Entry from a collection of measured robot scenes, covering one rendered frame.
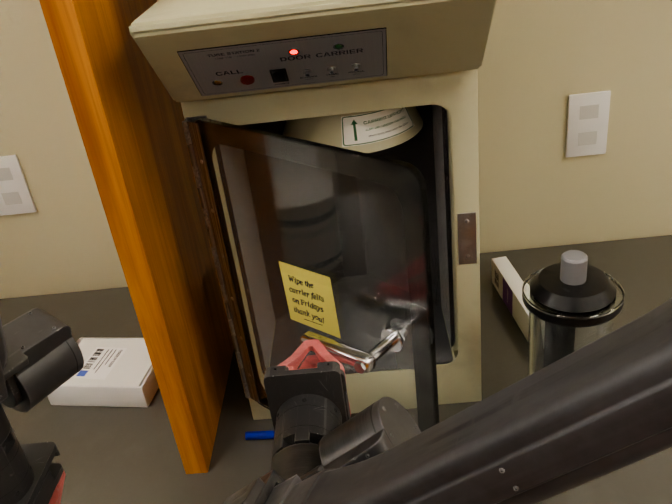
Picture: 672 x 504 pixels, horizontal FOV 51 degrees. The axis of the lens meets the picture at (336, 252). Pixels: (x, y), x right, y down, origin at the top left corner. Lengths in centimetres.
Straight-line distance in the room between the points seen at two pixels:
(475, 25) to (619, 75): 65
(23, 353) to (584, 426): 43
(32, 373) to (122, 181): 22
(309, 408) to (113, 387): 54
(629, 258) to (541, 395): 98
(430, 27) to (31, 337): 43
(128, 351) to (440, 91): 65
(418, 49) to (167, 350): 44
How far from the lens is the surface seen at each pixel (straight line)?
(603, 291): 81
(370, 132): 81
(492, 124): 127
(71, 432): 111
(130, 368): 112
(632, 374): 35
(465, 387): 99
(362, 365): 66
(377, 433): 50
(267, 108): 78
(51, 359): 63
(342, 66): 71
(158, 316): 82
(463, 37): 69
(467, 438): 39
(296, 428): 58
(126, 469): 102
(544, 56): 125
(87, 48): 71
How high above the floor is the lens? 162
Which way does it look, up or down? 30 degrees down
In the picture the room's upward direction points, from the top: 7 degrees counter-clockwise
